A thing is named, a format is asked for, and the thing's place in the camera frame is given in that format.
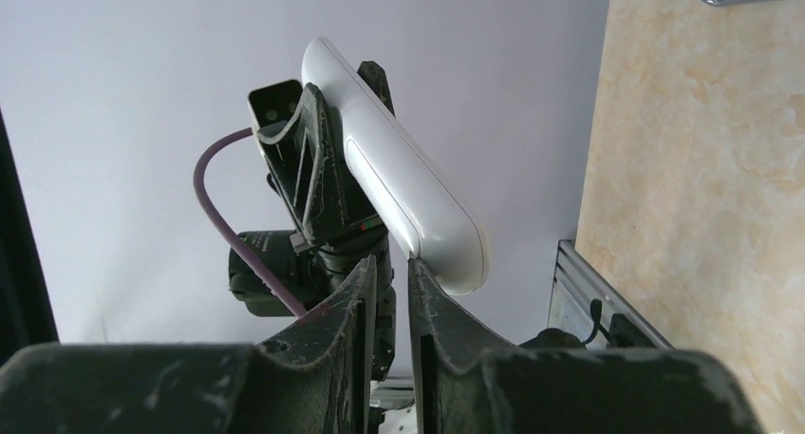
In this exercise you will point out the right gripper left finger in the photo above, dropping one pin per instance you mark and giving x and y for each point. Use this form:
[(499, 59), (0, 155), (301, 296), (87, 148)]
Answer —
[(311, 377)]

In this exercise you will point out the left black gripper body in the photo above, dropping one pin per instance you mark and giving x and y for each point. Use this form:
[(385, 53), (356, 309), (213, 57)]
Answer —
[(308, 170)]

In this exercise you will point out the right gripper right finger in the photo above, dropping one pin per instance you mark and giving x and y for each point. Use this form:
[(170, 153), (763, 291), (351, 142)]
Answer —
[(468, 379)]

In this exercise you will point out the white remote control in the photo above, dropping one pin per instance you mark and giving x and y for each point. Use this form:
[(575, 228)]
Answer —
[(426, 219)]

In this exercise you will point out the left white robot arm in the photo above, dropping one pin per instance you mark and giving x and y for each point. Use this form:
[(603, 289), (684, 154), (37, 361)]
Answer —
[(313, 276)]

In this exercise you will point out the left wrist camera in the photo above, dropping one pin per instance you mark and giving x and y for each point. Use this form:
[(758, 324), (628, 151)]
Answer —
[(274, 103)]

